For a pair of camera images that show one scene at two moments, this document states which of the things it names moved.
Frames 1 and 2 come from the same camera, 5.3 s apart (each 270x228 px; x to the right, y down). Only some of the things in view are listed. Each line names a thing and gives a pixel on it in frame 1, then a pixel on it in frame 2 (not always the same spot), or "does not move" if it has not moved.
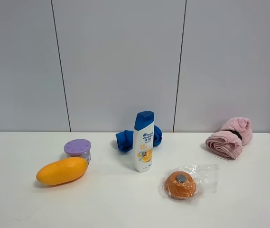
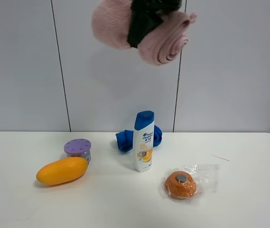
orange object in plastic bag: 187,182 does not move
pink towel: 235,133 to 159,31
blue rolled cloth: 125,139 does not move
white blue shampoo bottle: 144,137 does not move
